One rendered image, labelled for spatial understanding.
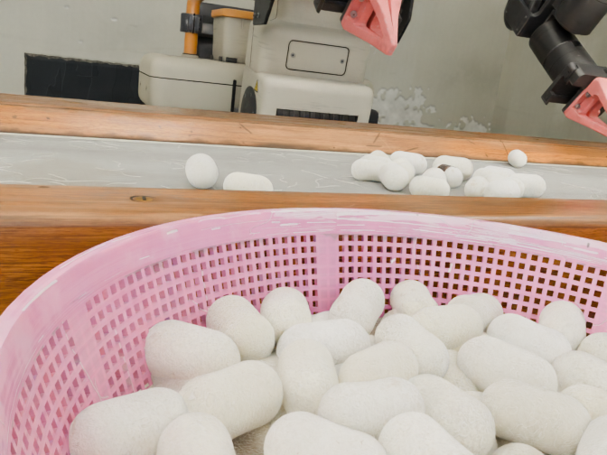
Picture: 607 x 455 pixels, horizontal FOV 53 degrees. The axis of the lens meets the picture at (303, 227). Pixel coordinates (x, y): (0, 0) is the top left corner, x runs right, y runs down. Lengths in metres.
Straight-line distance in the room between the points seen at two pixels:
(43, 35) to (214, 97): 1.22
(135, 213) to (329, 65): 0.97
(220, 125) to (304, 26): 0.59
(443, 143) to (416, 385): 0.59
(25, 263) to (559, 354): 0.20
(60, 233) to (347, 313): 0.11
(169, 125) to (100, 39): 1.90
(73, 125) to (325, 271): 0.39
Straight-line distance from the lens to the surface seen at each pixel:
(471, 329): 0.25
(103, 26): 2.51
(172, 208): 0.26
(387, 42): 0.65
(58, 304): 0.17
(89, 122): 0.61
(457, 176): 0.54
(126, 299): 0.20
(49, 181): 0.42
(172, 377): 0.20
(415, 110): 2.94
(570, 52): 0.94
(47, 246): 0.25
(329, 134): 0.68
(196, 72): 1.38
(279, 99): 1.12
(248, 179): 0.38
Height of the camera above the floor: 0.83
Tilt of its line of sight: 15 degrees down
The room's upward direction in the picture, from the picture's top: 7 degrees clockwise
